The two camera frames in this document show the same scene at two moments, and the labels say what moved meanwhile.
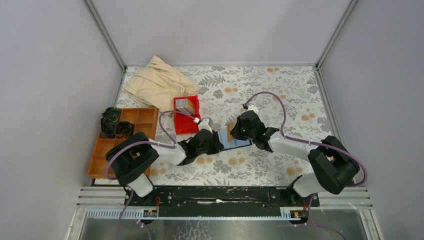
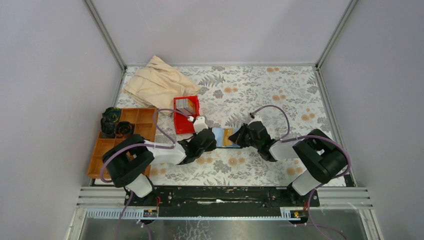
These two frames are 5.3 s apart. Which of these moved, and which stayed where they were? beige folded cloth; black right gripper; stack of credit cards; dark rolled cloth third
Moved: black right gripper
Stayed: dark rolled cloth third; beige folded cloth; stack of credit cards
